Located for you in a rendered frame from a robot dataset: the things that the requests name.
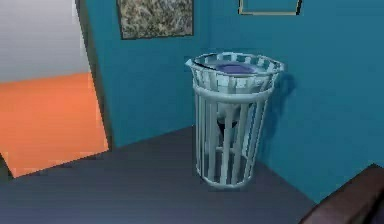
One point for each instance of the pale blue slatted bin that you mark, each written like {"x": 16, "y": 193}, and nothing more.
{"x": 230, "y": 133}

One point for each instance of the purple lining in bin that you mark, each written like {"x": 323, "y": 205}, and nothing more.
{"x": 235, "y": 68}

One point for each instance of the grey speckled framed picture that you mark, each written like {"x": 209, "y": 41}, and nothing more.
{"x": 156, "y": 17}

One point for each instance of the gold framed blue picture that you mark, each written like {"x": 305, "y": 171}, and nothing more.
{"x": 268, "y": 6}

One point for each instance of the dark brown sofa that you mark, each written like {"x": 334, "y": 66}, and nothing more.
{"x": 353, "y": 200}

